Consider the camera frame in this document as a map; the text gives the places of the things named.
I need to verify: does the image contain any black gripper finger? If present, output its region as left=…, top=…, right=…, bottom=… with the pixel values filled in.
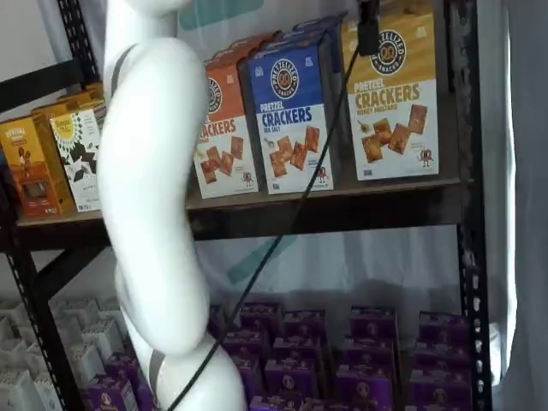
left=357, top=0, right=381, bottom=57

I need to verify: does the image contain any purple Annie's box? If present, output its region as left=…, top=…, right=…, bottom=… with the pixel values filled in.
left=271, top=337, right=325, bottom=365
left=304, top=396, right=389, bottom=411
left=84, top=374, right=139, bottom=411
left=335, top=363, right=396, bottom=406
left=222, top=328, right=267, bottom=357
left=282, top=310, right=327, bottom=342
left=418, top=311, right=471, bottom=343
left=342, top=336, right=400, bottom=369
left=249, top=393, right=306, bottom=411
left=408, top=372, right=475, bottom=411
left=412, top=337, right=473, bottom=378
left=264, top=358, right=321, bottom=398
left=136, top=379, right=158, bottom=411
left=238, top=301, right=283, bottom=331
left=349, top=306, right=398, bottom=339
left=230, top=353, right=263, bottom=389
left=105, top=351, right=143, bottom=382

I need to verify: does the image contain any Simple Mills mint chocolate box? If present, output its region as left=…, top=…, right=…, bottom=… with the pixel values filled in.
left=49, top=109, right=106, bottom=214

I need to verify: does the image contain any yellow white pretzel crackers box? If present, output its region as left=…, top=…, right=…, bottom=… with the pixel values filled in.
left=341, top=12, right=441, bottom=182
left=378, top=0, right=436, bottom=17

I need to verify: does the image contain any black metal shelf rack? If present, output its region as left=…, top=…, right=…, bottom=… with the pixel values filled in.
left=0, top=0, right=493, bottom=411

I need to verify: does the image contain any orange cheddar pretzel crackers box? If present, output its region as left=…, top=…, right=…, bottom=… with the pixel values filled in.
left=204, top=40, right=275, bottom=69
left=192, top=59, right=261, bottom=200
left=230, top=29, right=286, bottom=46

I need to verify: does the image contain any black cable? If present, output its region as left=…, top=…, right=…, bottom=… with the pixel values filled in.
left=164, top=42, right=365, bottom=411

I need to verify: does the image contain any wooden shelf board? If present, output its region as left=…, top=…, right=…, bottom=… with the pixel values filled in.
left=16, top=176, right=462, bottom=227

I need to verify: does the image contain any white carton box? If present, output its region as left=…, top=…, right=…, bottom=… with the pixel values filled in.
left=0, top=337, right=32, bottom=374
left=33, top=372, right=59, bottom=411
left=54, top=298, right=100, bottom=327
left=0, top=370, right=43, bottom=411
left=94, top=295, right=125, bottom=322
left=67, top=342, right=107, bottom=386
left=80, top=319, right=126, bottom=361

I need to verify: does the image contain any blue pretzel crackers box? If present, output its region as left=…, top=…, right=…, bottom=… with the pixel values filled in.
left=247, top=41, right=343, bottom=196
left=273, top=15, right=348, bottom=74

